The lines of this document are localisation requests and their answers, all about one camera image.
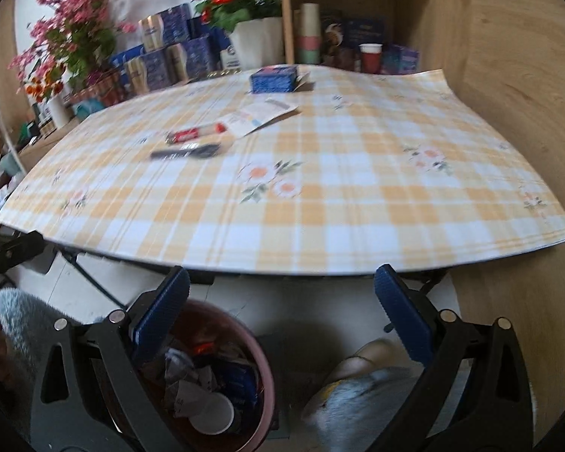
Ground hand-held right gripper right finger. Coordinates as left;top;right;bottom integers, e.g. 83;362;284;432
373;264;534;452

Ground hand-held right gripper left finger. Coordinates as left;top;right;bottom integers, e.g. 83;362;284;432
28;266;191;452

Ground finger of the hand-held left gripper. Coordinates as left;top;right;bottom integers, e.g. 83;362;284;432
0;230;45;276

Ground white paper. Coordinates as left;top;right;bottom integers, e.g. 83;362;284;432
162;348;217;415

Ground maroon plastic bin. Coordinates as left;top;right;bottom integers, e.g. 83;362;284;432
104;298;276;452

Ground white and green paper cup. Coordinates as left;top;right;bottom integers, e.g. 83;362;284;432
188;392;236;435

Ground beige slipper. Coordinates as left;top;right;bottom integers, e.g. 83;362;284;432
321;339;396;387

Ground person's left fluffy pyjama leg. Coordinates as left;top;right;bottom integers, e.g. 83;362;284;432
0;287;83;438

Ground wooden sideboard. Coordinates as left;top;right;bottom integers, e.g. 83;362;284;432
19;122;81;161

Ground yellow checked floral tablecloth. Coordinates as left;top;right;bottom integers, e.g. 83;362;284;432
0;63;565;278

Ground white bottle vase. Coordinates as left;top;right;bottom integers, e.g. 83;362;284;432
46;96;69;129

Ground dark blue stick packet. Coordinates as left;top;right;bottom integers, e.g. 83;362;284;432
150;144;222;161

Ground orange artificial flowers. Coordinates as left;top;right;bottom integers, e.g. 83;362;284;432
23;68;67;102

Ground wicker basket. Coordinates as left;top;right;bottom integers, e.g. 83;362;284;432
68;70;123;107

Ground red and white stick packet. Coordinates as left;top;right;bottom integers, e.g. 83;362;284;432
166;122;228;144

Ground blue and white carton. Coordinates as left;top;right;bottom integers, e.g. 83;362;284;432
110;46;144;69

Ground white printed leaflet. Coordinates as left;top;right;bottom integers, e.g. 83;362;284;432
217;98;299;139

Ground pink artificial blossom tree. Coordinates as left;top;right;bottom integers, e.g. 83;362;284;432
7;0;144;90

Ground red cup with white rim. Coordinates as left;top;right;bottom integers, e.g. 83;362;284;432
359;43;383;75

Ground blue and red small box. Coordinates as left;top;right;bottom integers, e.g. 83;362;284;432
249;66;312;94

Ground blue box with round emblem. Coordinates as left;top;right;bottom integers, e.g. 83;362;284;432
215;28;243;71

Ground dark blue printed box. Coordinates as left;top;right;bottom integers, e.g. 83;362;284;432
341;18;386;50

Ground white angular vase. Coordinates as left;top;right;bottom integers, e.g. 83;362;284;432
227;16;284;70

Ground dark box with picture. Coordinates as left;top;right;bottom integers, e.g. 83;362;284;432
321;9;344;67

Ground wooden shelf unit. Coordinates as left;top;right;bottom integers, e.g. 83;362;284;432
281;0;472;76

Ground stack of pastel cups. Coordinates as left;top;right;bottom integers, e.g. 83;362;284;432
294;3;322;64

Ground black folding table frame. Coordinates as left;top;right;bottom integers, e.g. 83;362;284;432
52;247;455;335

